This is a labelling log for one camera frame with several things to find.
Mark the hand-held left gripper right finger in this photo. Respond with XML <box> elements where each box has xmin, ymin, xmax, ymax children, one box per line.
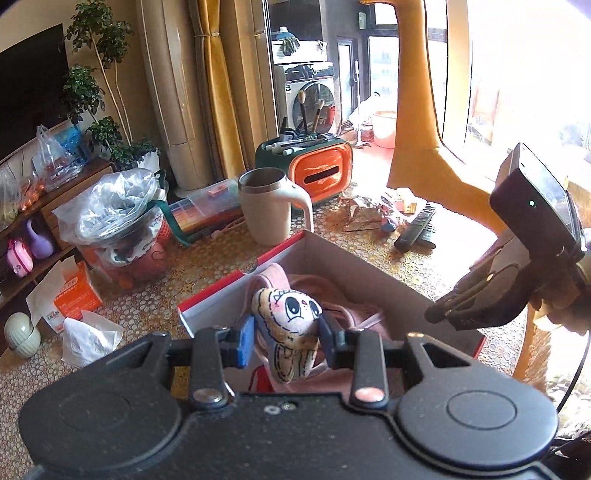
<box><xmin>318</xmin><ymin>311</ymin><xmax>467</xmax><ymax>411</ymax></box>

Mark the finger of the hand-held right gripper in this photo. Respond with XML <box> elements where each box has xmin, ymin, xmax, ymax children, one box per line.
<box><xmin>424</xmin><ymin>295</ymin><xmax>481</xmax><ymax>329</ymax></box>
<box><xmin>450</xmin><ymin>265</ymin><xmax>504</xmax><ymax>301</ymax></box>

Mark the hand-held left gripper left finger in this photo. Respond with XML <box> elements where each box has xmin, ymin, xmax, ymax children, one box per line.
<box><xmin>131</xmin><ymin>316</ymin><xmax>256</xmax><ymax>411</ymax></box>

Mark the cream bunny plush toy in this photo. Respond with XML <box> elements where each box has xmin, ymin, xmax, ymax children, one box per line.
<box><xmin>252</xmin><ymin>286</ymin><xmax>323</xmax><ymax>385</ymax></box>

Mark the white red cardboard box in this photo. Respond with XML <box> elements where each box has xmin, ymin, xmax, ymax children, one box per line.
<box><xmin>178</xmin><ymin>230</ymin><xmax>488</xmax><ymax>394</ymax></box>

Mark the person's right hand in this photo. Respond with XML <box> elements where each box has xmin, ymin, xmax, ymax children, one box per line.
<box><xmin>530</xmin><ymin>293</ymin><xmax>591</xmax><ymax>334</ymax></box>

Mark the pink cloth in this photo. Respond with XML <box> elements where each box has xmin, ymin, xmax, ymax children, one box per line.
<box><xmin>249</xmin><ymin>262</ymin><xmax>391</xmax><ymax>395</ymax></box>

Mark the short black remote control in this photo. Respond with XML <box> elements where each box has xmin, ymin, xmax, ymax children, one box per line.
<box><xmin>416</xmin><ymin>217</ymin><xmax>437</xmax><ymax>250</ymax></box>

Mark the long black remote control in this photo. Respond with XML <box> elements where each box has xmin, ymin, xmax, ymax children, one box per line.
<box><xmin>393</xmin><ymin>205</ymin><xmax>437</xmax><ymax>253</ymax></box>

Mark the colourful compartment storage box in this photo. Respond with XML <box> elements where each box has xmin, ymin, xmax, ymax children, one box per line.
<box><xmin>168</xmin><ymin>178</ymin><xmax>244</xmax><ymax>236</ymax></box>

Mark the crumpled white tissue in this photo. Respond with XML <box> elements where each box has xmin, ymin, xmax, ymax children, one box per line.
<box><xmin>61</xmin><ymin>310</ymin><xmax>124</xmax><ymax>368</ymax></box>

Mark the orange chair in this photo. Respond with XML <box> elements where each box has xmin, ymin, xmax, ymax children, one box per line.
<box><xmin>360</xmin><ymin>0</ymin><xmax>578</xmax><ymax>384</ymax></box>

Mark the pink bucket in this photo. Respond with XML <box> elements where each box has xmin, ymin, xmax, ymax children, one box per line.
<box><xmin>370</xmin><ymin>110</ymin><xmax>399</xmax><ymax>149</ymax></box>

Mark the orange green desk organizer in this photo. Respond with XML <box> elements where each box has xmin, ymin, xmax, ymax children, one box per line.
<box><xmin>255</xmin><ymin>135</ymin><xmax>354</xmax><ymax>205</ymax></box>

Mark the orange white tissue carton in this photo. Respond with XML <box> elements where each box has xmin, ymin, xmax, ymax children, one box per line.
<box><xmin>27</xmin><ymin>258</ymin><xmax>103</xmax><ymax>334</ymax></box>

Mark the white plastic bag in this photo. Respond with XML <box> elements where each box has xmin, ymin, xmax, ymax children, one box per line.
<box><xmin>348</xmin><ymin>95</ymin><xmax>385</xmax><ymax>134</ymax></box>

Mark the clear plastic bag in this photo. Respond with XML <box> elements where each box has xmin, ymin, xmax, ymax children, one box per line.
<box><xmin>52</xmin><ymin>167</ymin><xmax>160</xmax><ymax>245</ymax></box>

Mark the white plant pot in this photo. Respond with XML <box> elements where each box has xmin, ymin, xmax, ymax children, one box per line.
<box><xmin>137</xmin><ymin>150</ymin><xmax>161</xmax><ymax>188</ymax></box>

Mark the pale green round container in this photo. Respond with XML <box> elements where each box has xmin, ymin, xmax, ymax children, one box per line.
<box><xmin>4</xmin><ymin>312</ymin><xmax>42</xmax><ymax>358</ymax></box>

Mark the wooden cabinet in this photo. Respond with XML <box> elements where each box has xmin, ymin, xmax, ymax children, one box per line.
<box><xmin>0</xmin><ymin>157</ymin><xmax>116</xmax><ymax>305</ymax></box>

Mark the small makeup brush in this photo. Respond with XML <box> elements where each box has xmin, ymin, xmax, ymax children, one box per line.
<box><xmin>310</xmin><ymin>98</ymin><xmax>326</xmax><ymax>134</ymax></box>

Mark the purple plastic toy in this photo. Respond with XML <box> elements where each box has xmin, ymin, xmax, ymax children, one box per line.
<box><xmin>25</xmin><ymin>218</ymin><xmax>55</xmax><ymax>259</ymax></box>

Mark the washing machine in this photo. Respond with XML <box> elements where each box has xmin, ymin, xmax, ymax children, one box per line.
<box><xmin>274</xmin><ymin>62</ymin><xmax>336</xmax><ymax>134</ymax></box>

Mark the yellow curtain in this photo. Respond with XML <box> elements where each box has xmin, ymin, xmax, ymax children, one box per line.
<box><xmin>196</xmin><ymin>0</ymin><xmax>247</xmax><ymax>178</ymax></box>

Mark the beige standing air conditioner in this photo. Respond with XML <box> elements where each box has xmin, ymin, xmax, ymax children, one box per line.
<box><xmin>135</xmin><ymin>0</ymin><xmax>206</xmax><ymax>191</ymax></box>

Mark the blue print plastic bag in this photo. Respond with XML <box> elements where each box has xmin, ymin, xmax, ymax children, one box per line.
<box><xmin>34</xmin><ymin>124</ymin><xmax>90</xmax><ymax>192</ymax></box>

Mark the plastic bag of oranges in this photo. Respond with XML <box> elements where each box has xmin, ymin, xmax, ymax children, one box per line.
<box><xmin>0</xmin><ymin>164</ymin><xmax>47</xmax><ymax>229</ymax></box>

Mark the green leafy plant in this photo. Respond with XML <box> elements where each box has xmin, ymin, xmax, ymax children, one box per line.
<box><xmin>60</xmin><ymin>0</ymin><xmax>160</xmax><ymax>171</ymax></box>

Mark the black television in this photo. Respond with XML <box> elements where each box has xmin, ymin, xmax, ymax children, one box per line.
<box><xmin>0</xmin><ymin>23</ymin><xmax>70</xmax><ymax>160</ymax></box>

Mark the beige mug with handle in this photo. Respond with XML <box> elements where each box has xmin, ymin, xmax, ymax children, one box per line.
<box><xmin>238</xmin><ymin>167</ymin><xmax>315</xmax><ymax>247</ymax></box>

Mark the green ribbon strap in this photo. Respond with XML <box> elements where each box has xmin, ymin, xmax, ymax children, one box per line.
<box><xmin>152</xmin><ymin>170</ymin><xmax>195</xmax><ymax>246</ymax></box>

